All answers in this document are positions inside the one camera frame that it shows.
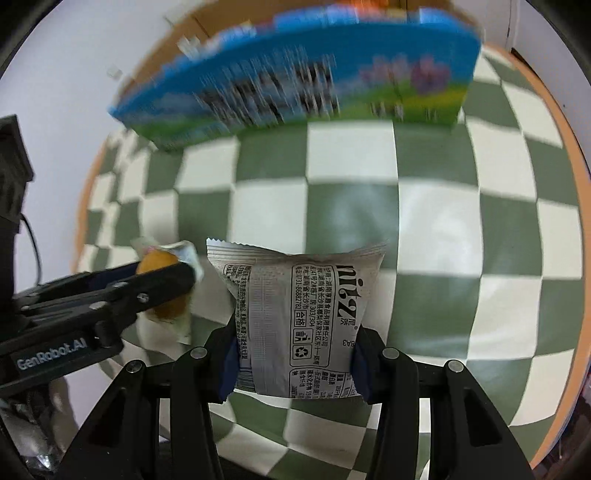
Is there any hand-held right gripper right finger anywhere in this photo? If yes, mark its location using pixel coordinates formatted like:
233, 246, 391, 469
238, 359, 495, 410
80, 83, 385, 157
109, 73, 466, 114
348, 325, 532, 480

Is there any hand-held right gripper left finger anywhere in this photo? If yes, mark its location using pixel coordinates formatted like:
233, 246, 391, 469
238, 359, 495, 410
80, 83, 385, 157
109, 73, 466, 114
67, 316, 241, 480

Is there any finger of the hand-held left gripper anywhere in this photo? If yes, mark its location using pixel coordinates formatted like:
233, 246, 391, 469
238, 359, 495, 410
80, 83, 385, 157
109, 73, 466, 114
14, 267, 141, 305
18, 263, 195, 348

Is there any golden round snack clear wrapper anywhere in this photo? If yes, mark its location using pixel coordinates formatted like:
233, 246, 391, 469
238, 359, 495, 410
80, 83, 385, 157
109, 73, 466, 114
131, 237, 206, 344

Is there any grey white snack packet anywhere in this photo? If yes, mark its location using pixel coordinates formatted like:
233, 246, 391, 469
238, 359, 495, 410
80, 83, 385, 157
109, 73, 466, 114
205, 237, 389, 400

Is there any blue and green cardboard box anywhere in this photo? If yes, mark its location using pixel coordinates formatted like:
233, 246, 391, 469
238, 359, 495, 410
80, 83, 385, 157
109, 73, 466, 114
107, 9, 483, 153

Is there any green white checkered cloth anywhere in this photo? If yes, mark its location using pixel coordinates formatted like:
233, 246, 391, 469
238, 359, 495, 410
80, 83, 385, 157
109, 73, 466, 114
71, 44, 591, 480

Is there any black cable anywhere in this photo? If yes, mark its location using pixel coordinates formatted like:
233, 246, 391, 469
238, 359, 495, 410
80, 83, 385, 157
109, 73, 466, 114
18, 212, 43, 289

